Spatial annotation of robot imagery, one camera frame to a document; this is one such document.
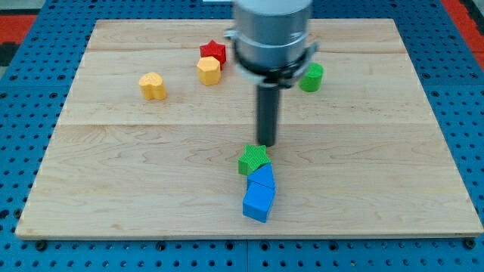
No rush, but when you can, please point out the red star block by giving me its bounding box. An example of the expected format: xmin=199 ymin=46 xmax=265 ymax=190
xmin=199 ymin=40 xmax=227 ymax=70

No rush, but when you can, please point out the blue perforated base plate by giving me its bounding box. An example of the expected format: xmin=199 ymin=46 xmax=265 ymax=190
xmin=1 ymin=0 xmax=483 ymax=271

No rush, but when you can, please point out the blue pentagon block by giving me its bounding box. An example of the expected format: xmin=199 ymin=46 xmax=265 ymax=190
xmin=247 ymin=163 xmax=276 ymax=190

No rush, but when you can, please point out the blue cube block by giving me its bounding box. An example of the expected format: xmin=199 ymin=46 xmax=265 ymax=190
xmin=243 ymin=183 xmax=276 ymax=223

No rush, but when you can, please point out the wooden board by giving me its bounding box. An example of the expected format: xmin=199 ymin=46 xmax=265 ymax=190
xmin=16 ymin=19 xmax=483 ymax=240

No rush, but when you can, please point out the green star block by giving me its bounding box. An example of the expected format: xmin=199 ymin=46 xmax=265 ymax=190
xmin=237 ymin=144 xmax=271 ymax=175

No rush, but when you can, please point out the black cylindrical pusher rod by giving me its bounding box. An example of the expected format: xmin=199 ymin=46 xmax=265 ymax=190
xmin=256 ymin=85 xmax=281 ymax=147

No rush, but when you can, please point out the yellow heart block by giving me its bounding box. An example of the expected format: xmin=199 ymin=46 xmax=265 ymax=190
xmin=138 ymin=72 xmax=167 ymax=100

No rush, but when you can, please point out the green cylinder block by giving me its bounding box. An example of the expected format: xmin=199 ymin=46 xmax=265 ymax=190
xmin=299 ymin=63 xmax=324 ymax=92

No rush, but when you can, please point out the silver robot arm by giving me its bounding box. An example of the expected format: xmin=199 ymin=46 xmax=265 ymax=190
xmin=224 ymin=0 xmax=318 ymax=147

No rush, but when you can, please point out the yellow hexagon block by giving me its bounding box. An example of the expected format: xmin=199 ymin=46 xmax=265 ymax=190
xmin=197 ymin=57 xmax=221 ymax=85

